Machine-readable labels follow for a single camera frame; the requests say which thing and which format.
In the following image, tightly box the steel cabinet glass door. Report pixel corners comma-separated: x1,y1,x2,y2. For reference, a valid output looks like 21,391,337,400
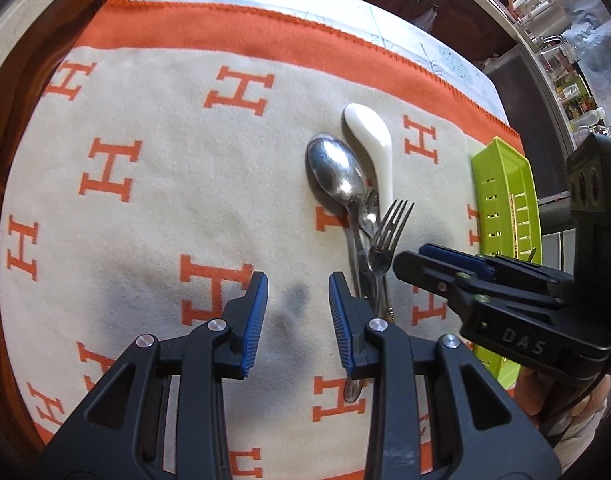
484,44,573,198

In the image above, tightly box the lime green plastic tray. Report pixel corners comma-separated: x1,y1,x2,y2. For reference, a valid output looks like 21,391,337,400
469,135,542,391

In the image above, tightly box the large steel spoon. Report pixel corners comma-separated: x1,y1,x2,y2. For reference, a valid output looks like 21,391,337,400
305,133,378,312

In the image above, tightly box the person's right hand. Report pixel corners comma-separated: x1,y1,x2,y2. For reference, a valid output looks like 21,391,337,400
514,366,611,427

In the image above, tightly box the orange white H-pattern cloth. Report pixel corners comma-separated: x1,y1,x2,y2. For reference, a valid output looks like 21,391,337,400
0,0,521,479

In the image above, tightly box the white ceramic spoon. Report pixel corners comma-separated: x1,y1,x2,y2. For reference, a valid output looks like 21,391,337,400
343,103,394,217

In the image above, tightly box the electric kettle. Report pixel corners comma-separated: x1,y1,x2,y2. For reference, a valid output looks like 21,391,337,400
507,0,556,23

